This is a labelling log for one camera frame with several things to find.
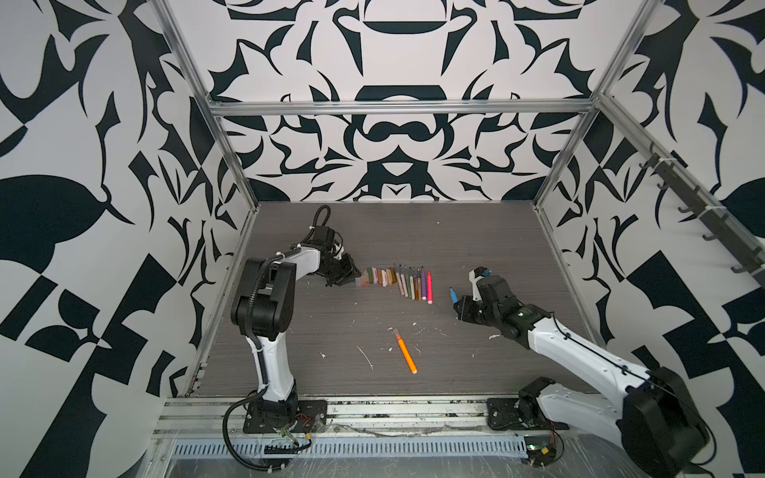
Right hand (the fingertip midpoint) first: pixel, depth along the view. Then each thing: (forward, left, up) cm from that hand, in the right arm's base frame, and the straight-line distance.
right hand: (456, 304), depth 85 cm
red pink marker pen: (+9, +6, -7) cm, 13 cm away
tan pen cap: (+14, +19, -7) cm, 24 cm away
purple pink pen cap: (+14, +23, -7) cm, 28 cm away
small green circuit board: (-33, -16, -10) cm, 38 cm away
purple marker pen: (+11, +8, -7) cm, 15 cm away
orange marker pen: (-10, +14, -8) cm, 19 cm away
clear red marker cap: (+11, +27, -6) cm, 30 cm away
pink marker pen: (+10, +14, -7) cm, 19 cm away
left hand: (+14, +28, -4) cm, 32 cm away
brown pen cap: (+13, +17, -7) cm, 23 cm away
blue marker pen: (+4, 0, -2) cm, 4 cm away
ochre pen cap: (+14, +21, -7) cm, 26 cm away
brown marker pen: (+12, +10, -8) cm, 17 cm away
